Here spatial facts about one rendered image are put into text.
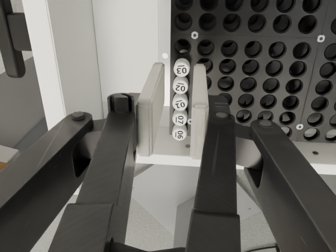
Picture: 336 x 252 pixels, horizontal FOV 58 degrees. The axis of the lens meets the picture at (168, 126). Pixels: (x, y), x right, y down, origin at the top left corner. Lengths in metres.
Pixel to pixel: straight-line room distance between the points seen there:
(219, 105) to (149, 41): 0.16
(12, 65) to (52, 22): 0.06
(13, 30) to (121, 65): 0.11
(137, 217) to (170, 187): 0.29
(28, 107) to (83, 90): 0.51
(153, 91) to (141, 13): 0.16
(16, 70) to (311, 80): 0.24
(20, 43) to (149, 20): 0.12
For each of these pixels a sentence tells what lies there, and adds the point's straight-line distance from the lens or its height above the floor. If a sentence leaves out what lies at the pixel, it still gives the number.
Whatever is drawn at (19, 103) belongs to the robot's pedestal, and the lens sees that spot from 0.81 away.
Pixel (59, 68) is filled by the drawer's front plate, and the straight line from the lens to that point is 0.24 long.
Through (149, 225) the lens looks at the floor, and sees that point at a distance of 1.66.
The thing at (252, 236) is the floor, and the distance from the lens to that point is 1.70.
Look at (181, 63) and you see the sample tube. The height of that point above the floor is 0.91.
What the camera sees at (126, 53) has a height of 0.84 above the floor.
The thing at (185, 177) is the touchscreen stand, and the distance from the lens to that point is 1.39.
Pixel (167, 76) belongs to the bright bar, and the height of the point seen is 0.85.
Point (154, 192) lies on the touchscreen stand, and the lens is 1.46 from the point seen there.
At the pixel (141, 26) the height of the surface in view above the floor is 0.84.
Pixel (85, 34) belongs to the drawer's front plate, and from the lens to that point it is 0.30.
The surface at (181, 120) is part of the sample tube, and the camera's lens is 0.25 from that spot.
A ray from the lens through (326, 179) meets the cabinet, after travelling 0.56.
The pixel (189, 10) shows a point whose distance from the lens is 0.24.
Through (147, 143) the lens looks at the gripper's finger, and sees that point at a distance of 0.15.
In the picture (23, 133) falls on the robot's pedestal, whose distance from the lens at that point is 0.69.
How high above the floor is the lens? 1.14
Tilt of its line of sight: 62 degrees down
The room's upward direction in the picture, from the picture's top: 169 degrees counter-clockwise
